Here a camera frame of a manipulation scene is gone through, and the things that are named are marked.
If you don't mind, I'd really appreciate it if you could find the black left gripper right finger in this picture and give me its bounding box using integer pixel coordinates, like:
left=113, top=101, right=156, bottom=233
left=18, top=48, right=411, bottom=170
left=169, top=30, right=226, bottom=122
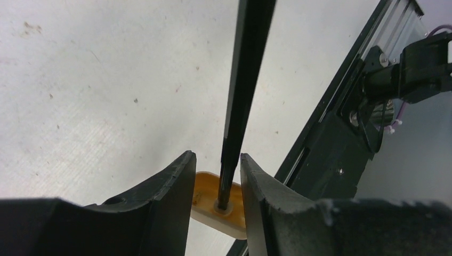
left=240, top=153, right=451, bottom=255

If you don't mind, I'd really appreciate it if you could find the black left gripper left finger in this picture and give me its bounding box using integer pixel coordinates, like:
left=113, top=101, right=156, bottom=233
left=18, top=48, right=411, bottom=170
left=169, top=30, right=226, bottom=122
left=1, top=151, right=196, bottom=255

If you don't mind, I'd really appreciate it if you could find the beige folding umbrella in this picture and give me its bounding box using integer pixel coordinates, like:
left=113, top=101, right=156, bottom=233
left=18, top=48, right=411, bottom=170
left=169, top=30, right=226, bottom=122
left=191, top=1, right=277, bottom=240

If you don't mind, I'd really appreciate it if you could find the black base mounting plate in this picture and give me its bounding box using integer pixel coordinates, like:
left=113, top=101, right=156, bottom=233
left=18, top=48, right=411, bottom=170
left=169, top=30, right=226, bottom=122
left=275, top=46, right=393, bottom=200

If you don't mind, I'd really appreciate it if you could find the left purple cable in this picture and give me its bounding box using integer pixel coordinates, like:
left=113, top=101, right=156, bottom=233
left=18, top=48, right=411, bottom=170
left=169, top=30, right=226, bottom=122
left=385, top=23, right=452, bottom=135

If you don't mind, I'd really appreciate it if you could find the aluminium rail base frame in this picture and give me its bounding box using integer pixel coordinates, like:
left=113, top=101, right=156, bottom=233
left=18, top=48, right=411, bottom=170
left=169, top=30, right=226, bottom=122
left=225, top=0, right=424, bottom=256

